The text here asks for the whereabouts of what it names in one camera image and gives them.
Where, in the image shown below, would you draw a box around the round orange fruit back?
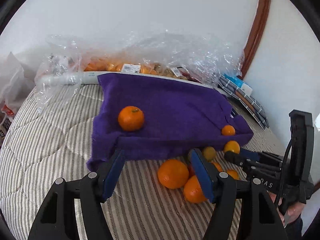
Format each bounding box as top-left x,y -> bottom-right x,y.
223,140 -> 240,154

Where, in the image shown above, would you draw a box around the round orange fruit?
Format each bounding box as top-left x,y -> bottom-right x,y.
211,161 -> 223,172
223,140 -> 240,154

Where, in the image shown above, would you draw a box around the oval orange fruit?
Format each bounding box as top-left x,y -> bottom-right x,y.
221,125 -> 236,136
226,170 -> 240,180

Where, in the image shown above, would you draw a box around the mandarin back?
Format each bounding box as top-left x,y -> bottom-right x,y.
157,159 -> 189,189

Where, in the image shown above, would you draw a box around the large mandarin with stem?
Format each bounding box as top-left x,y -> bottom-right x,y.
118,106 -> 144,132

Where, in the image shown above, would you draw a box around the oval orange fruit front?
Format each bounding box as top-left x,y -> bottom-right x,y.
226,170 -> 240,180

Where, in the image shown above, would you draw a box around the person's right hand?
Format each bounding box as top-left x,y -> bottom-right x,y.
278,202 -> 306,227

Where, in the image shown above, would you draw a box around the small red tomato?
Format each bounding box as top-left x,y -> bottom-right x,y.
188,164 -> 195,178

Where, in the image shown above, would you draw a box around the green round fruit right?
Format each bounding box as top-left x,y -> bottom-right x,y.
202,146 -> 216,161

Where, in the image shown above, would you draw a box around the grey checked folded cloth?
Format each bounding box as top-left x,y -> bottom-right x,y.
219,76 -> 270,129

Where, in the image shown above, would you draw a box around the blue white tissue box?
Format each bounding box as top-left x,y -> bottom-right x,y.
224,74 -> 253,96

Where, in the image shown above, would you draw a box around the striped quilted table cover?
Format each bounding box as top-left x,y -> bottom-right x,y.
0,83 -> 287,240

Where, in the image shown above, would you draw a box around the purple towel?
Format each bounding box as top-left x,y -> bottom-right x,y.
87,73 -> 253,171

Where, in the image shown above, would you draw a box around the white plastic bag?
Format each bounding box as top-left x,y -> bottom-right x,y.
1,53 -> 35,118

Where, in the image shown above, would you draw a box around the clear plastic fruit bags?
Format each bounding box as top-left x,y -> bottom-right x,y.
35,31 -> 245,112

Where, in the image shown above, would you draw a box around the brown wooden door frame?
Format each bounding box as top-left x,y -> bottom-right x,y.
240,0 -> 271,80

